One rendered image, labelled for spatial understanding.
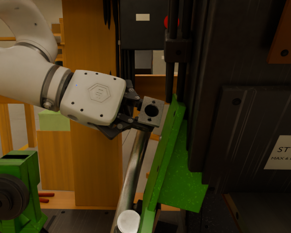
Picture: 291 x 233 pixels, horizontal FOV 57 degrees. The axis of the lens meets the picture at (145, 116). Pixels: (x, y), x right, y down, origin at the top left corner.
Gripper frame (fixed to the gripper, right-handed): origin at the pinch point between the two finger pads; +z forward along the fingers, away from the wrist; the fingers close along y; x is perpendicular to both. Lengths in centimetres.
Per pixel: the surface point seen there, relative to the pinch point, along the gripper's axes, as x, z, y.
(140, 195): 46.0, 8.6, -2.8
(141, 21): -1.7, -6.6, 22.2
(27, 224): 9.4, -14.3, -22.4
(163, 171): -6.6, 4.1, -12.1
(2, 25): 795, -565, 674
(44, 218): 11.8, -12.5, -20.6
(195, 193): -4.1, 10.1, -13.2
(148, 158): 282, 40, 107
